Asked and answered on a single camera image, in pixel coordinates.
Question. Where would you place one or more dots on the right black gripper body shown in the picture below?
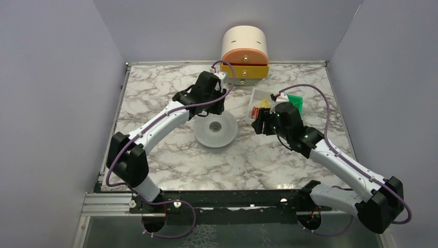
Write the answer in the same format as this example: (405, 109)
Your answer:
(259, 124)

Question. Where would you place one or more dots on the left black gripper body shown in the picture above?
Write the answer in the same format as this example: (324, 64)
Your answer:
(212, 107)

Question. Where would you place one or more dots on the green plastic bin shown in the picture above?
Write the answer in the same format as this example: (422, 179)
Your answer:
(296, 101)

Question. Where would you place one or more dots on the white plastic bin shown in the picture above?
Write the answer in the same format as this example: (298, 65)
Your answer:
(259, 99)

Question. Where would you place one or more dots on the white plastic cable spool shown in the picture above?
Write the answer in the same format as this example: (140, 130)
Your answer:
(215, 131)

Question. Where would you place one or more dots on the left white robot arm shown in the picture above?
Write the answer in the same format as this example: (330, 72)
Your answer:
(127, 154)

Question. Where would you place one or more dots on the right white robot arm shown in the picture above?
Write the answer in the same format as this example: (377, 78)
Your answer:
(375, 200)

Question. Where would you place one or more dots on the cream mini drawer cabinet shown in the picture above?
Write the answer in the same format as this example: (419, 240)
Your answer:
(245, 48)

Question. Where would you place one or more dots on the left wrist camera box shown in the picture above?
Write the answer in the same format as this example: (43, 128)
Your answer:
(222, 75)

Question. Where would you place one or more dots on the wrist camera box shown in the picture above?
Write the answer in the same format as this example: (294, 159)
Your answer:
(279, 97)
(222, 75)

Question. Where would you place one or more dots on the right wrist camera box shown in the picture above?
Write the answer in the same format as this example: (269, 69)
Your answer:
(279, 97)

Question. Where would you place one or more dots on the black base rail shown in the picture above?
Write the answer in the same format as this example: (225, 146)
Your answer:
(210, 207)

